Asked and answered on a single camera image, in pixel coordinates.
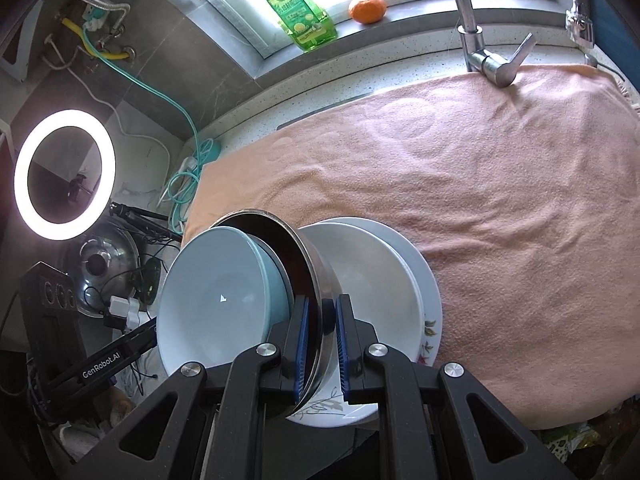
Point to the pink towel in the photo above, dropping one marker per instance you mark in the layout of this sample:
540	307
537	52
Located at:
475	185

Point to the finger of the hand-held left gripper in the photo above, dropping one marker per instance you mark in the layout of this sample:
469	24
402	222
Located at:
142	338

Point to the floral white plate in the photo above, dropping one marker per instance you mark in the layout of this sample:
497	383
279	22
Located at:
431	310

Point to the stainless steel bowl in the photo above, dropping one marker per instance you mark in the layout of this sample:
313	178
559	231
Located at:
290	260

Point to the teal power strip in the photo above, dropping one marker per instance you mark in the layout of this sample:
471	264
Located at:
212	149

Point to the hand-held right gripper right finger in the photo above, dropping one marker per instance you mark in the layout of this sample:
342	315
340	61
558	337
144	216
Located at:
344	350

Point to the white wall socket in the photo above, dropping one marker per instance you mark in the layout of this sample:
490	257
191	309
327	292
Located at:
97	10

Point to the colourful patterned bag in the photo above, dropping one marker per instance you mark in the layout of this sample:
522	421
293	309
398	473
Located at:
600	440

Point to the orange tangerine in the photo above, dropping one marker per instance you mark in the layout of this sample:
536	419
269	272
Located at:
367	10

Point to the chrome kitchen faucet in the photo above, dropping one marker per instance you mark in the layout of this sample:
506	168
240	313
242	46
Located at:
467	10

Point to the pale blue white bowl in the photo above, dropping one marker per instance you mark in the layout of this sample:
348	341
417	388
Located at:
210	300

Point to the green dish soap bottle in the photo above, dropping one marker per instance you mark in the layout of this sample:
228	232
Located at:
295	10

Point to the small metal spout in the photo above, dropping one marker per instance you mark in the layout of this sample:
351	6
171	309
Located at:
592	60

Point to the chrome pull-out sprayer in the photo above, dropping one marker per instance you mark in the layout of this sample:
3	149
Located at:
580	25

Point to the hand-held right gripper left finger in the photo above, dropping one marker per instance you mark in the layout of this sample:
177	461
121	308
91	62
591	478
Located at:
300	347

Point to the white power strip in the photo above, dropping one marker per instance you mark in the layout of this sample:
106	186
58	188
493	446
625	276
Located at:
122	310

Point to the black tripod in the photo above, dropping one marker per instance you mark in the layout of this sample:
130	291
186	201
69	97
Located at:
145	222

